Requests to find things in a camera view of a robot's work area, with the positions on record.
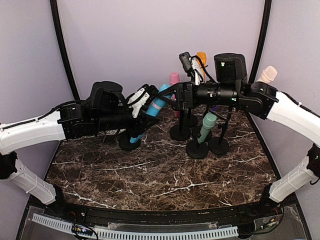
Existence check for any black stand of blue microphone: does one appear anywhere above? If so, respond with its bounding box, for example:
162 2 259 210
118 132 141 151

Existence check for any blue microphone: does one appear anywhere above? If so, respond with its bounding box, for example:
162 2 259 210
129 83 172 145

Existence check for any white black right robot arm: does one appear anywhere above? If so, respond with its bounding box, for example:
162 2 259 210
158 53 320 217

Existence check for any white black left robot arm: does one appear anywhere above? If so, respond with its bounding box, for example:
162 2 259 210
0 81 159 218

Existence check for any pink microphone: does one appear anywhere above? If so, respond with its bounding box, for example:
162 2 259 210
169 72 180 118

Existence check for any black stand of orange microphone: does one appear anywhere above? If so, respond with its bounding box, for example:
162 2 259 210
183 108 198 128

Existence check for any black stand of pink microphone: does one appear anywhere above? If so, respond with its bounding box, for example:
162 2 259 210
169 110 191 141

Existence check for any black stand of purple microphone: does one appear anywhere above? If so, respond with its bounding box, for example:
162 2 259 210
191 125 212 142

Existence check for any purple microphone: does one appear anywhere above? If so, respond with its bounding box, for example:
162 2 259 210
211 105 219 112

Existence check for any green microphone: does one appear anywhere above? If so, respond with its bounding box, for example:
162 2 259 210
197 112 217 144

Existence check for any orange microphone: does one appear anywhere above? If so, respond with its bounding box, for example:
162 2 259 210
197 51 207 82

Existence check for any black stand of green microphone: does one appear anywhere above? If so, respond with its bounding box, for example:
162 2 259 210
185 135 209 159

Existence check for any black stand of beige microphone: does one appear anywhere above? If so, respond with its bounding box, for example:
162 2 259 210
207 106 233 155

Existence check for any beige microphone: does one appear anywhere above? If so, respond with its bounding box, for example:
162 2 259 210
256 65 278 84

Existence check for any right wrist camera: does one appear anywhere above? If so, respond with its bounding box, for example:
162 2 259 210
178 51 192 73

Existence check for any black right corner post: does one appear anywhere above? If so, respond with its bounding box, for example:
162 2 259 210
248 0 272 84

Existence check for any black corner post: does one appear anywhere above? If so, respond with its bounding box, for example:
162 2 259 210
248 0 272 84
49 0 80 100

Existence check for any white slotted cable duct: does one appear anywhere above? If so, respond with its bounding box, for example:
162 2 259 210
31 213 239 240

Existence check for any black front rail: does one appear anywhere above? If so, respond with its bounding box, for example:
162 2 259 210
27 193 288 230

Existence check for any black left corner post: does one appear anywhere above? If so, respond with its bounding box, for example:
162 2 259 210
49 0 80 100

